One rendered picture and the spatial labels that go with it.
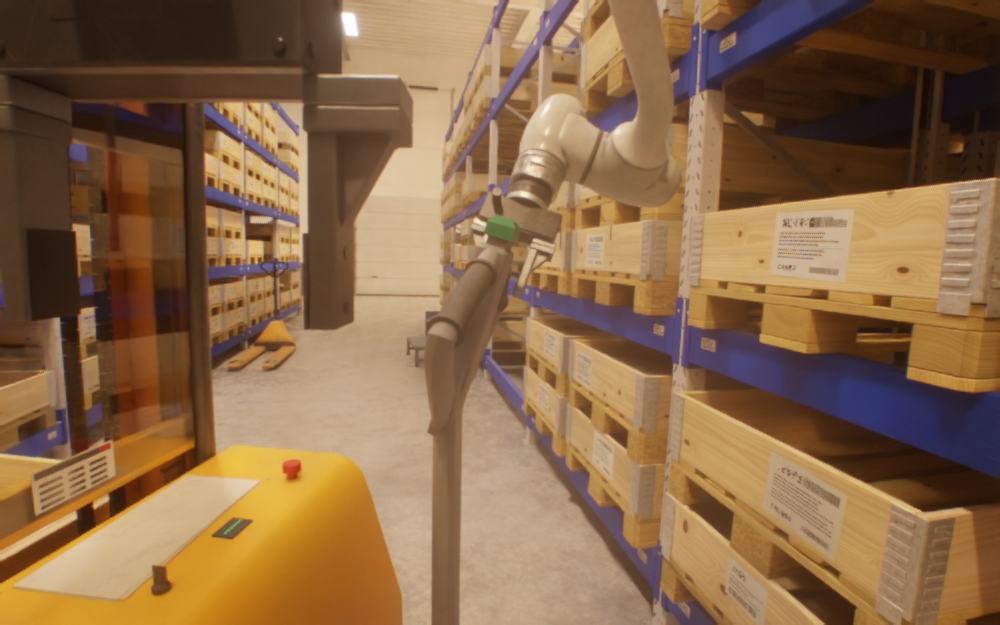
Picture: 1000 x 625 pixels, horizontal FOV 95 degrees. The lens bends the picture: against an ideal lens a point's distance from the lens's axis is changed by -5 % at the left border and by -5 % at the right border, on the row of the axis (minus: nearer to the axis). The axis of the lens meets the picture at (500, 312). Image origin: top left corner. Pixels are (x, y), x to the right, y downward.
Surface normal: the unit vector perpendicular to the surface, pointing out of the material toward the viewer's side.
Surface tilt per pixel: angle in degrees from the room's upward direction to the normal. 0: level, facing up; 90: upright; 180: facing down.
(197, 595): 14
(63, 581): 0
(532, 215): 62
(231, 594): 45
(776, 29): 90
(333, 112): 90
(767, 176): 90
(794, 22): 90
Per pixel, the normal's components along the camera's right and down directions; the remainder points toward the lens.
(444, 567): -0.14, 0.13
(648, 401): 0.20, 0.11
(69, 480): 0.99, 0.04
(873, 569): -0.98, 0.00
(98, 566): 0.03, -0.99
